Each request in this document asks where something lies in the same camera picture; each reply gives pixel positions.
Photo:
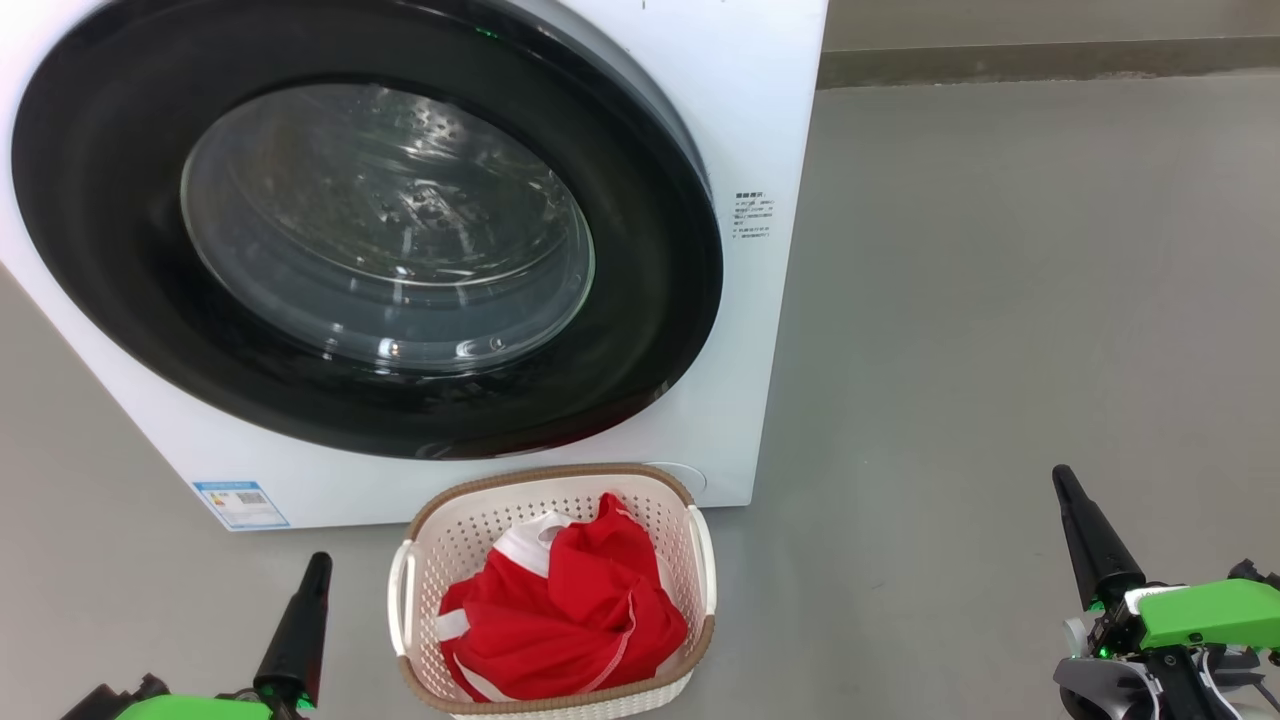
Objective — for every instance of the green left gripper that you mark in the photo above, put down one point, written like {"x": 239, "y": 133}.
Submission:
{"x": 190, "y": 708}

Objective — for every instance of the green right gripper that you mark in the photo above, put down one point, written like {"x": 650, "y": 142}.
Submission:
{"x": 1210, "y": 610}

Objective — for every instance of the red and white garment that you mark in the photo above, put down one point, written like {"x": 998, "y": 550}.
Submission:
{"x": 570, "y": 610}

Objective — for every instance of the black round washing machine door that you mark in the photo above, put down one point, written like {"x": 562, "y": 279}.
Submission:
{"x": 110, "y": 220}

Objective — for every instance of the cream laundry basket brown rim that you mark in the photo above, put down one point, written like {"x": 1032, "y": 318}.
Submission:
{"x": 450, "y": 530}

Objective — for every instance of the steel washing machine drum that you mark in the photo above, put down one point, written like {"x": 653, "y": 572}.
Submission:
{"x": 350, "y": 220}

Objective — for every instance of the white front-load washing machine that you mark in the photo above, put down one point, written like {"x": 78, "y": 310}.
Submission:
{"x": 770, "y": 100}

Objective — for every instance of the blue energy label sticker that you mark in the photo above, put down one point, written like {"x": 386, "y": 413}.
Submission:
{"x": 240, "y": 505}

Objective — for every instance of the round white filter cover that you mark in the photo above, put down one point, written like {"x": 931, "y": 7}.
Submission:
{"x": 690, "y": 477}

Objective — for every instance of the small printed text label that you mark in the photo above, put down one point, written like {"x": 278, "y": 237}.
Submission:
{"x": 753, "y": 215}

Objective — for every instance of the grey right wrist camera housing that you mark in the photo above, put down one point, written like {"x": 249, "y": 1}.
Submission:
{"x": 1105, "y": 690}

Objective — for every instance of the dark wall skirting strip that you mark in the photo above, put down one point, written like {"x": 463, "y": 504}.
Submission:
{"x": 1050, "y": 63}

